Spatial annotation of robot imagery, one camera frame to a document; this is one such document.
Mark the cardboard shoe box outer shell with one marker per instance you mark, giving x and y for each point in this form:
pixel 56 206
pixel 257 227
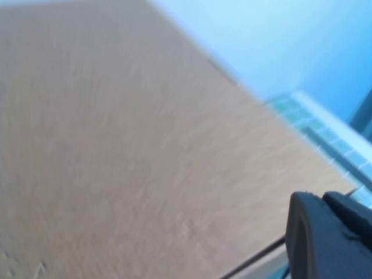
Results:
pixel 116 130

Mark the green checkered tablecloth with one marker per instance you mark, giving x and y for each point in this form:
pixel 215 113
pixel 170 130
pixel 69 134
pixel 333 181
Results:
pixel 328 136

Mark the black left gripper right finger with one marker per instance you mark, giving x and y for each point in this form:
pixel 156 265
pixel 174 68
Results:
pixel 348 212

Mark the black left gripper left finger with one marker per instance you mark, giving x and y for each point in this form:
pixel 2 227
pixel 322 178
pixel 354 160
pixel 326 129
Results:
pixel 314 247

